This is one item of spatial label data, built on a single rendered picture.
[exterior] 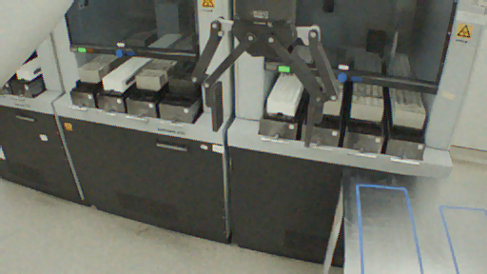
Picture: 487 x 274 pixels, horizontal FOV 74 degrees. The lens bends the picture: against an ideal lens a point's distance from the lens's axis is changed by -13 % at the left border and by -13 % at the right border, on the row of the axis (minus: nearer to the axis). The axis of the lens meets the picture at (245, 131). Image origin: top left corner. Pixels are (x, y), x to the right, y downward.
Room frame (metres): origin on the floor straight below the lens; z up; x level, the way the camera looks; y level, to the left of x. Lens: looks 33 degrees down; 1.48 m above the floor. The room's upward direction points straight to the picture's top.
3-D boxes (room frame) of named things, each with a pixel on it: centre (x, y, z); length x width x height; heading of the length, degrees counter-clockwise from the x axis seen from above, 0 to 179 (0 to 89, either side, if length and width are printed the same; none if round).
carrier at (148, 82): (1.35, 0.40, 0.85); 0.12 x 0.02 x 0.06; 75
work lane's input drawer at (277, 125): (1.42, -0.20, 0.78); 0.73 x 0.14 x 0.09; 164
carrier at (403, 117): (1.07, -0.58, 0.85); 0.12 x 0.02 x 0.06; 73
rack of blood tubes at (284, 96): (1.29, -0.16, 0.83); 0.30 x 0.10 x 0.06; 164
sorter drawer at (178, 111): (1.53, 0.18, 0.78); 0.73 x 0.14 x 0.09; 164
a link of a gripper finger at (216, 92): (0.47, 0.04, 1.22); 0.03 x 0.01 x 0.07; 164
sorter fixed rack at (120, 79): (1.49, 0.51, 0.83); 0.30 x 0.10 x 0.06; 164
